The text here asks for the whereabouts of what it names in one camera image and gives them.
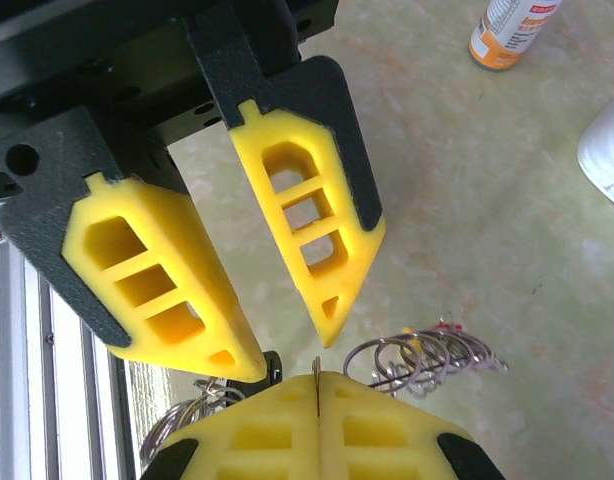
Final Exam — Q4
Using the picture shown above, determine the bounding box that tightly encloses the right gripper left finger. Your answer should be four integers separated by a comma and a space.
136, 374, 321, 480

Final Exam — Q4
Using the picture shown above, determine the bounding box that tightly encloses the metal disc keyring with rings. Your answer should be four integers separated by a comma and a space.
139, 319, 509, 469

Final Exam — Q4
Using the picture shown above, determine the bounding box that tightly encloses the black-capped key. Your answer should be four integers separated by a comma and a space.
263, 351, 284, 386

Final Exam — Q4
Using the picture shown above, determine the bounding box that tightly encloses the orange-capped white pill bottle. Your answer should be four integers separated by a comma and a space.
468, 0, 564, 73

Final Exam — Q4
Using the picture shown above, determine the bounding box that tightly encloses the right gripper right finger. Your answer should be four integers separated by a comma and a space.
319, 372, 508, 480

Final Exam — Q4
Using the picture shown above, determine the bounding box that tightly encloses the white zip case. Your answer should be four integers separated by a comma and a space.
576, 89, 614, 214

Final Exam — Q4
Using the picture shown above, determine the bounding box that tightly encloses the aluminium table edge rail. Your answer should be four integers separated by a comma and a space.
0, 199, 138, 480

